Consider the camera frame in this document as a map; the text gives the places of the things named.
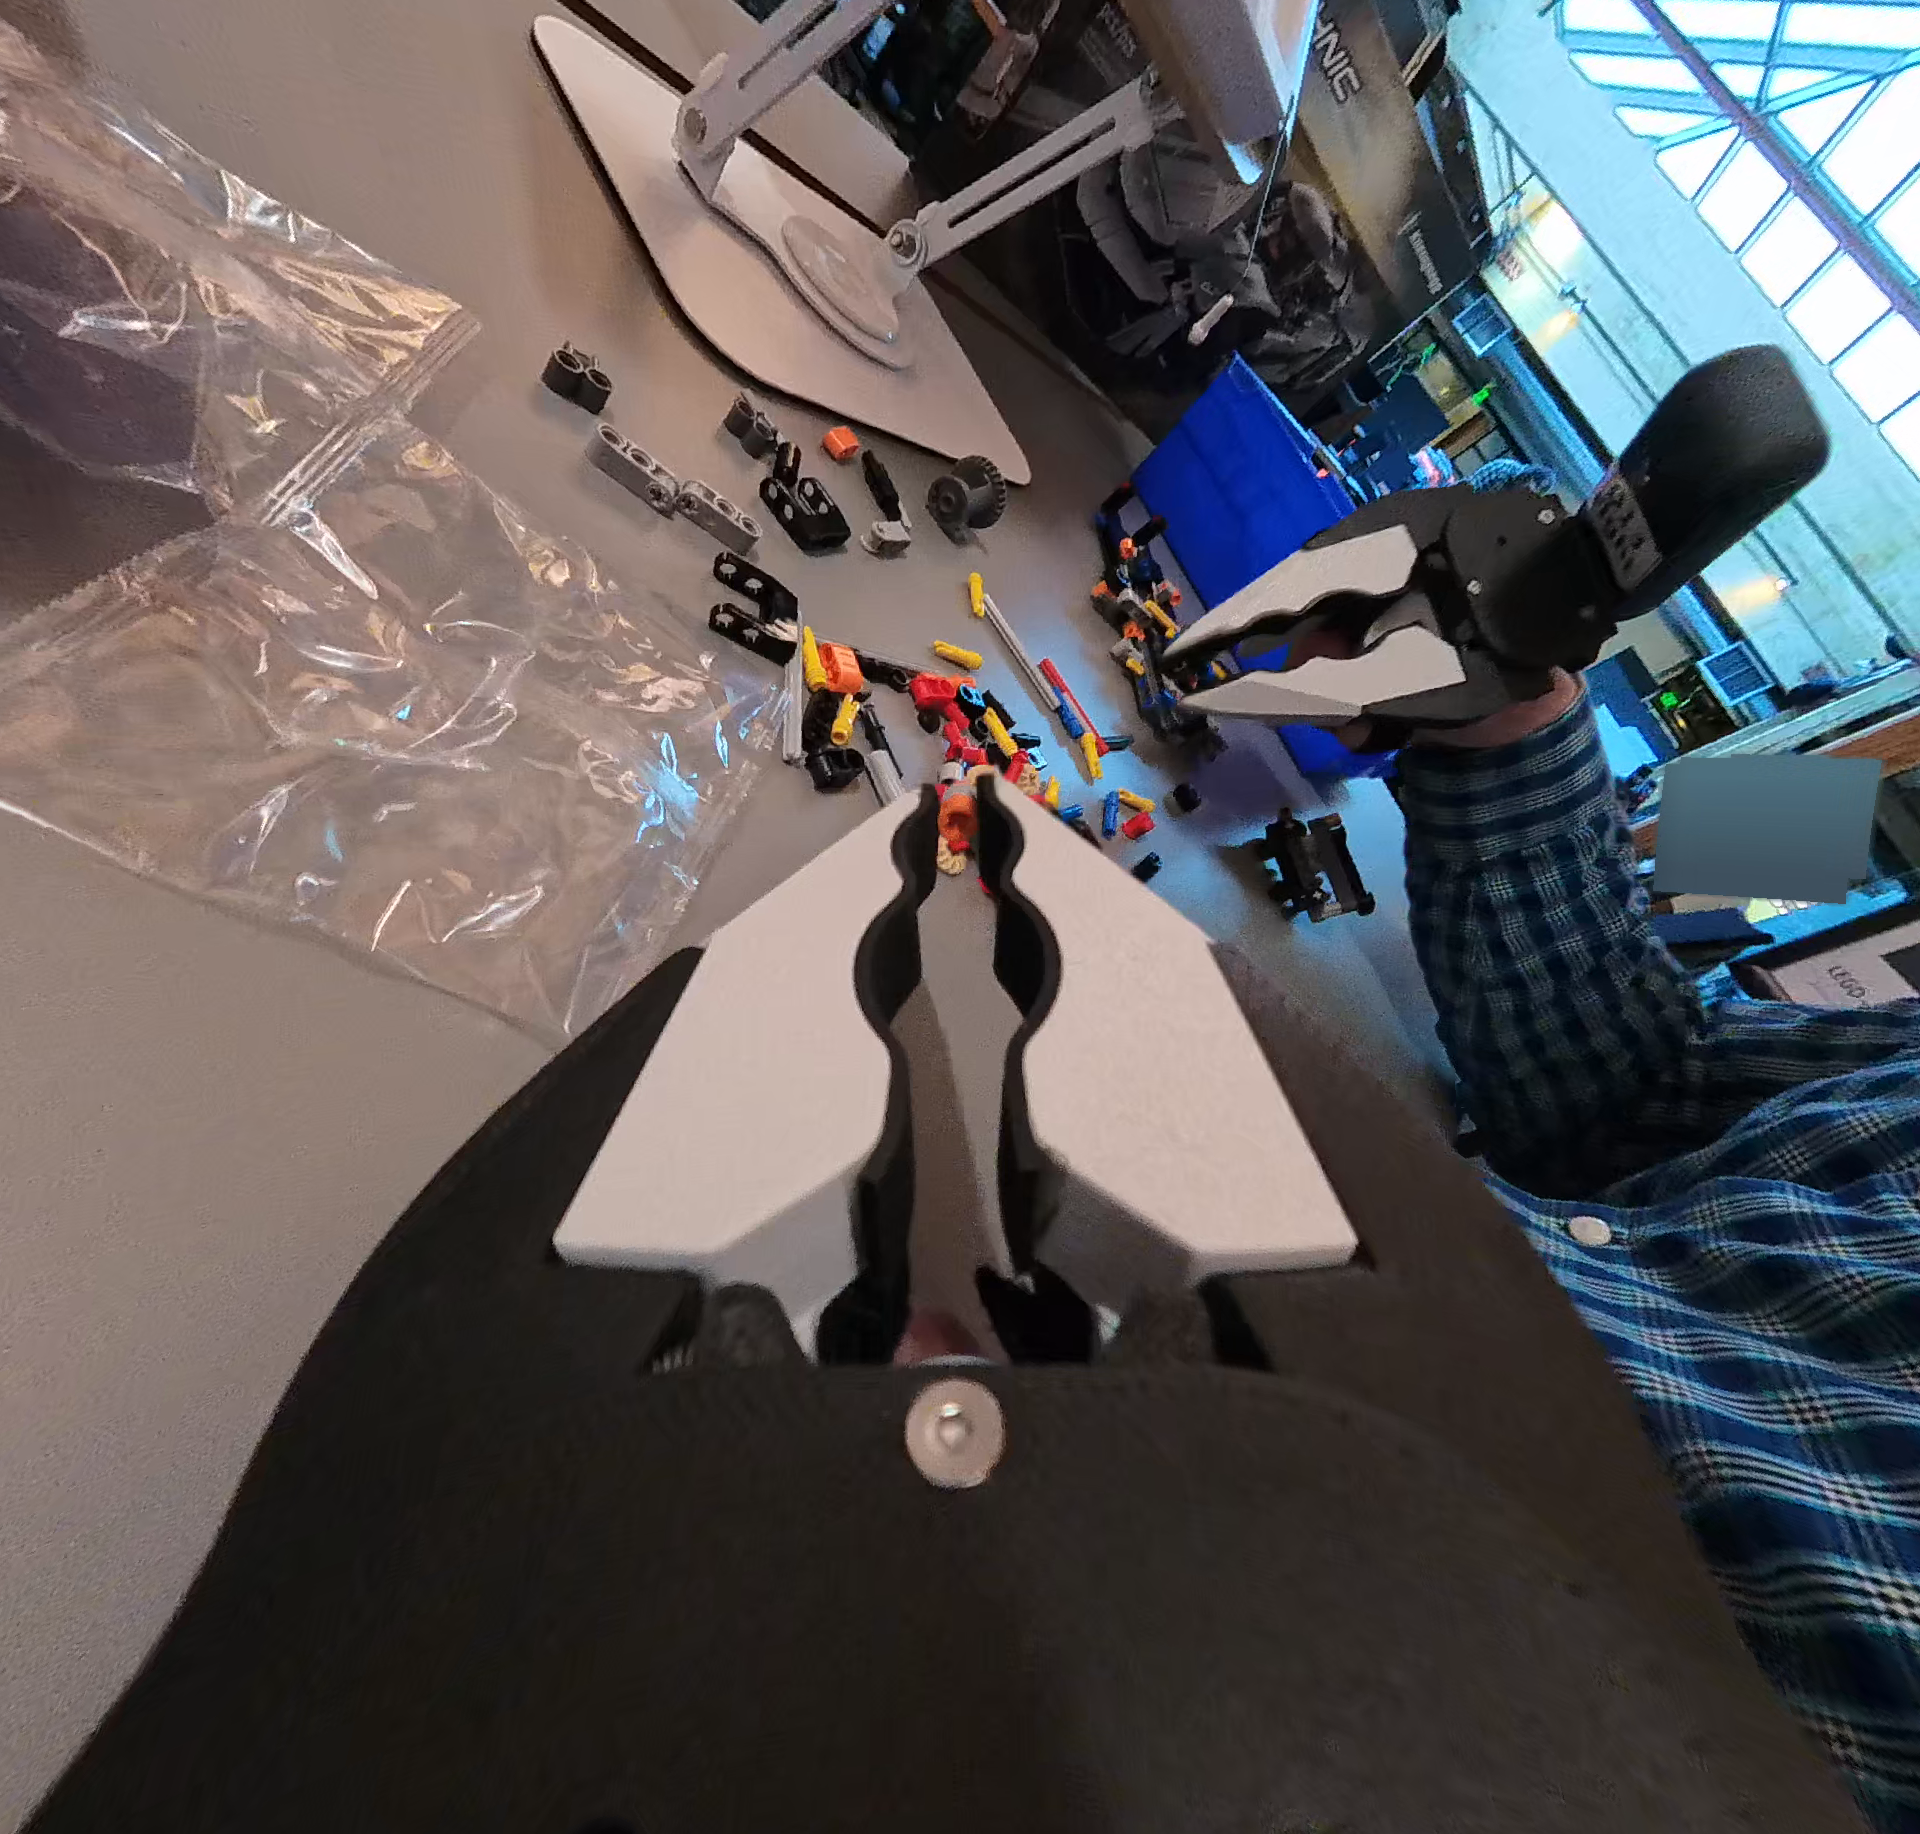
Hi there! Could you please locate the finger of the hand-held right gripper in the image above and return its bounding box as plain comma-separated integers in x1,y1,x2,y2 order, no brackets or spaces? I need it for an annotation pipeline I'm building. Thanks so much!
1159,521,1422,669
1179,625,1473,730

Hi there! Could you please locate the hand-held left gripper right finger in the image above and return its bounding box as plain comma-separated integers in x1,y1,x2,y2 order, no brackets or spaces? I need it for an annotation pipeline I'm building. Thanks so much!
974,773,1362,1342

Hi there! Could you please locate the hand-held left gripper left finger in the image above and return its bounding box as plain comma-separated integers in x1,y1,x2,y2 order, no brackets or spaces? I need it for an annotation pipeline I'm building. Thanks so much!
552,783,939,1364

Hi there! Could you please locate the person's right forearm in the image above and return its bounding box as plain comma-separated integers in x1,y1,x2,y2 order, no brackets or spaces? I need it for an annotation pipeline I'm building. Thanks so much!
1396,680,1718,1208

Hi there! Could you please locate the long multicolour lego chassis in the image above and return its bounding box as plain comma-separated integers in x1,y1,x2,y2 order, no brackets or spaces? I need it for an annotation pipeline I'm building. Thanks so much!
1090,485,1224,749

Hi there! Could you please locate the small black lego assembly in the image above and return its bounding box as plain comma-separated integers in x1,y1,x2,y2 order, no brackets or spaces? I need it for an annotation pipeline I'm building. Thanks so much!
1250,808,1378,924

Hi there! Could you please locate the dark grey lego gear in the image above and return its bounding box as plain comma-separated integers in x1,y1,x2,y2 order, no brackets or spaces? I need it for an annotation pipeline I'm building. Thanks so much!
925,453,1008,547

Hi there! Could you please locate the black lego set box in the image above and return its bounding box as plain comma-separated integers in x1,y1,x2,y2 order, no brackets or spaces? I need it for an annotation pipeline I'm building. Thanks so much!
900,0,1495,404

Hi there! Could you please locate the pile of small lego pieces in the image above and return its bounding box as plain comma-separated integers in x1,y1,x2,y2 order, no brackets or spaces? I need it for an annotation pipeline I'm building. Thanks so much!
782,572,1201,899

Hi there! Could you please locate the black angled lego piece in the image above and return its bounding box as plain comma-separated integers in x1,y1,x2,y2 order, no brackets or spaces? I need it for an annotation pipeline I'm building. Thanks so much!
758,439,855,555

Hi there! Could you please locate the grey lego beam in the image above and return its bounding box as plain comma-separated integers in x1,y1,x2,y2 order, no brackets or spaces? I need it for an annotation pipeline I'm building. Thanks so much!
583,421,686,517
675,477,765,555

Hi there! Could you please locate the blue storage bin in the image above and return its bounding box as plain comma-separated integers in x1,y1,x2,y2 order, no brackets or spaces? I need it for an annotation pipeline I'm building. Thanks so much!
1129,354,1404,786

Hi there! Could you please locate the large empty clear bag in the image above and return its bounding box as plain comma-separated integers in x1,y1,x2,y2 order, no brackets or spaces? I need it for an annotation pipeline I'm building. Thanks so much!
0,408,785,1045

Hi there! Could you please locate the black framed task sign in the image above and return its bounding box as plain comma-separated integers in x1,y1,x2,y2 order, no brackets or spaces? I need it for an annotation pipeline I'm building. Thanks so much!
1725,916,1920,1012

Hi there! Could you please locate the white book stand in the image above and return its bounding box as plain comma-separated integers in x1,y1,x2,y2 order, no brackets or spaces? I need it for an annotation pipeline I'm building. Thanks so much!
532,0,1341,488

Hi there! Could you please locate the person's plaid shirt torso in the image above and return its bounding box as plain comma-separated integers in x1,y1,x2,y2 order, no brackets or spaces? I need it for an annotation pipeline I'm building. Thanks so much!
1484,995,1920,1828

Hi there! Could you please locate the thin cord with white tip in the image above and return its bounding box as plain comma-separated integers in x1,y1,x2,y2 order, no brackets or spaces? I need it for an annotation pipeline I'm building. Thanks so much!
1190,140,1296,353

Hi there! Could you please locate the black lego frame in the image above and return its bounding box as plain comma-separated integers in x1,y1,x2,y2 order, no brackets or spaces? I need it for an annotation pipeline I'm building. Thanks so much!
707,551,803,667

